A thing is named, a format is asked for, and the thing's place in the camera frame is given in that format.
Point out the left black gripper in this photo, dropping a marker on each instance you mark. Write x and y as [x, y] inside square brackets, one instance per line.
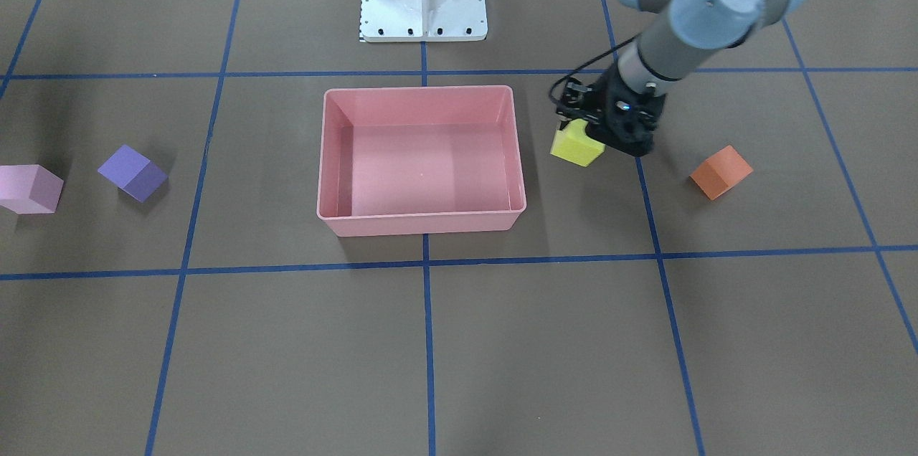
[601, 103]

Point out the yellow foam block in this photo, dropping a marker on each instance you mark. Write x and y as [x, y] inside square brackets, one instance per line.
[572, 144]

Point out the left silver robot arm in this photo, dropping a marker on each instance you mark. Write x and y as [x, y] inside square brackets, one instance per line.
[686, 33]

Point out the pink plastic bin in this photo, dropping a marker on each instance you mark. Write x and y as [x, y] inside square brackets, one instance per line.
[399, 161]

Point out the orange foam block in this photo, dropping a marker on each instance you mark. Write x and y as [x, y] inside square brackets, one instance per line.
[721, 172]

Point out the purple foam block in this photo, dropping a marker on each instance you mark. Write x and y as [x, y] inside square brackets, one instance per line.
[133, 173]

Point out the pink foam block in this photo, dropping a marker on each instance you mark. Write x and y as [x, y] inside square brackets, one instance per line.
[30, 189]

